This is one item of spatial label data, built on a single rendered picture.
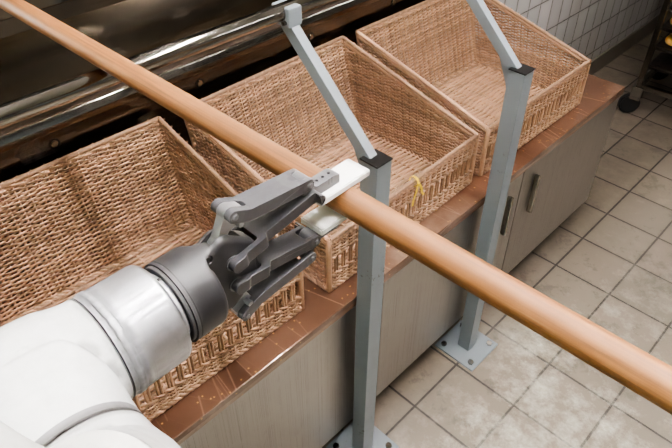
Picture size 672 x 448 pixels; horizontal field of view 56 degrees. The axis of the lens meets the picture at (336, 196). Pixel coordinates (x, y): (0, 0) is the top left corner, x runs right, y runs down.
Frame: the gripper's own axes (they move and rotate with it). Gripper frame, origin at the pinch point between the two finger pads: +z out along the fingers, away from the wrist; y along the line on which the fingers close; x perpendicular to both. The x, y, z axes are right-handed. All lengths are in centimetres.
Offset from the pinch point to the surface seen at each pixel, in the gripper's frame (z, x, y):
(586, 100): 148, -29, 61
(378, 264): 35, -21, 49
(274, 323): 17, -32, 60
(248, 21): 26, -44, 2
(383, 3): 105, -80, 31
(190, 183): 25, -69, 48
